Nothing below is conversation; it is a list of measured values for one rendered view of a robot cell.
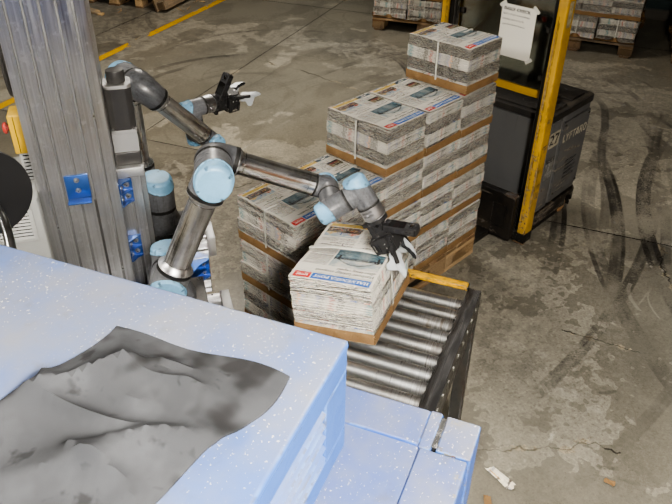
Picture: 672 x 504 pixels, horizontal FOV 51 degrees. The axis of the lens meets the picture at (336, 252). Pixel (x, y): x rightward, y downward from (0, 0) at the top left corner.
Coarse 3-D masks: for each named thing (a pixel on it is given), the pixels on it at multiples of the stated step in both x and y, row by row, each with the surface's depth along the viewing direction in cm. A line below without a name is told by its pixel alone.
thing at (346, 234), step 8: (336, 224) 252; (344, 224) 251; (352, 224) 251; (360, 224) 250; (328, 232) 248; (336, 232) 247; (344, 232) 247; (352, 232) 246; (360, 232) 245; (368, 232) 245; (320, 240) 244; (328, 240) 243; (336, 240) 243; (344, 240) 242; (352, 240) 242; (360, 240) 241; (368, 240) 241; (368, 248) 236; (400, 280) 247
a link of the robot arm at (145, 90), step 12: (132, 72) 255; (144, 72) 257; (132, 84) 254; (144, 84) 254; (156, 84) 257; (132, 96) 256; (144, 96) 256; (156, 96) 257; (168, 96) 263; (156, 108) 260; (168, 108) 263; (180, 108) 268; (180, 120) 269; (192, 120) 273; (192, 132) 276; (204, 132) 279
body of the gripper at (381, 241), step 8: (384, 216) 223; (368, 224) 225; (376, 224) 223; (376, 232) 227; (384, 232) 225; (376, 240) 226; (384, 240) 225; (392, 240) 224; (400, 240) 228; (376, 248) 229; (384, 248) 227
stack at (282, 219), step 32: (320, 160) 338; (448, 160) 360; (256, 192) 311; (288, 192) 312; (384, 192) 329; (416, 192) 349; (448, 192) 373; (256, 224) 309; (288, 224) 291; (320, 224) 300; (256, 256) 318; (288, 256) 301; (256, 288) 331; (288, 288) 311; (416, 288) 389; (288, 320) 322
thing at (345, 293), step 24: (312, 264) 231; (336, 264) 230; (360, 264) 228; (384, 264) 227; (312, 288) 225; (336, 288) 221; (360, 288) 218; (384, 288) 230; (312, 312) 232; (336, 312) 228; (360, 312) 223; (384, 312) 234
